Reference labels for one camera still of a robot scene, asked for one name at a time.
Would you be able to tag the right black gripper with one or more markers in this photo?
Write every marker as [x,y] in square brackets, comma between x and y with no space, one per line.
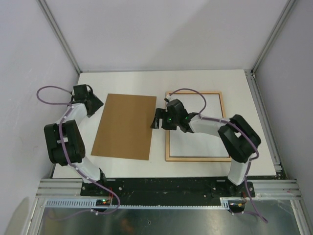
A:
[162,113]

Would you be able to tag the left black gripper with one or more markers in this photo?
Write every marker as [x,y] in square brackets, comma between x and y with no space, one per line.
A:
[98,104]

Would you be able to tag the wooden picture frame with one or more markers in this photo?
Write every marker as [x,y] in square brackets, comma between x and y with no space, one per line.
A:
[195,159]

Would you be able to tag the brown frame backing board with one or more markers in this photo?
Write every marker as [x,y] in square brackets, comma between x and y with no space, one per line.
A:
[124,129]

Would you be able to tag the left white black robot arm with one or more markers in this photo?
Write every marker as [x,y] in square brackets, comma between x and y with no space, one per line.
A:
[64,142]

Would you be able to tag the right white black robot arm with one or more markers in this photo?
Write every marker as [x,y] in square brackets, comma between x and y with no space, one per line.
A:
[239,138]

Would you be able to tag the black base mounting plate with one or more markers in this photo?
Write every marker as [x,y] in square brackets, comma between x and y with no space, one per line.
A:
[194,191]

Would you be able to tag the shiny metal floor sheet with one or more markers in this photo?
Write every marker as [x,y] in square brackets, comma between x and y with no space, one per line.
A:
[70,221]

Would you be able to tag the aluminium front rail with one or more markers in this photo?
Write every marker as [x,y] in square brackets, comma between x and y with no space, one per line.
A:
[264,189]

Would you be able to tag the grey slotted cable duct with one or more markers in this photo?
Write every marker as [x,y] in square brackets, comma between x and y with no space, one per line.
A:
[94,204]

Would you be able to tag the left aluminium corner post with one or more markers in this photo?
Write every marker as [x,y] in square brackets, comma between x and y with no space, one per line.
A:
[58,34]

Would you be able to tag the aluminium corner post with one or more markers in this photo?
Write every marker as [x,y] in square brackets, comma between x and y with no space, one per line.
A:
[58,34]
[275,32]

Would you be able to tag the right aluminium corner post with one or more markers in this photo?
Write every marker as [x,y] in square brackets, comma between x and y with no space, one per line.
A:
[275,32]

